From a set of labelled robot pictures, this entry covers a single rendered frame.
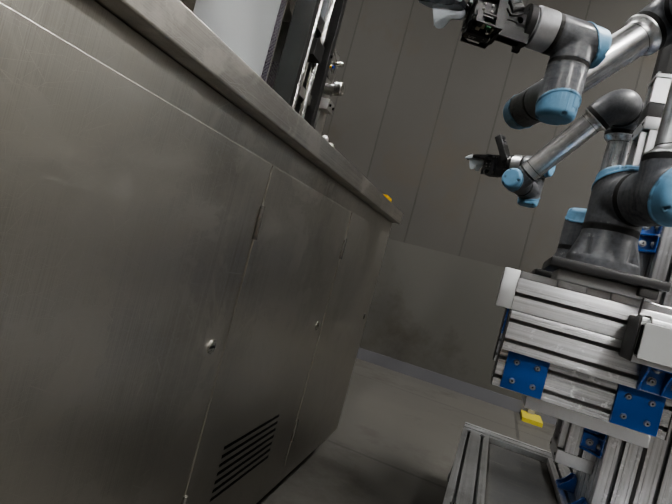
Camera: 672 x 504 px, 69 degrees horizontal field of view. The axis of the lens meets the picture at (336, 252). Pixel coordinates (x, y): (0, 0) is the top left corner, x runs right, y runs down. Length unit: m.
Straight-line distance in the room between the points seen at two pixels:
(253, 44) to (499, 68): 2.74
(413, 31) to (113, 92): 3.64
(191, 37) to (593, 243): 0.93
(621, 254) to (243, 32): 1.01
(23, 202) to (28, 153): 0.04
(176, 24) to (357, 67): 3.55
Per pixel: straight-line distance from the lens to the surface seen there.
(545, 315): 1.18
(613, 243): 1.21
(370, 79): 3.98
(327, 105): 1.51
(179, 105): 0.60
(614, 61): 1.28
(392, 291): 3.59
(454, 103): 3.79
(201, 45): 0.57
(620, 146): 1.92
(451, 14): 1.08
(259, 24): 1.33
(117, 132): 0.53
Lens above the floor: 0.71
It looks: level
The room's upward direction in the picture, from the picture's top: 15 degrees clockwise
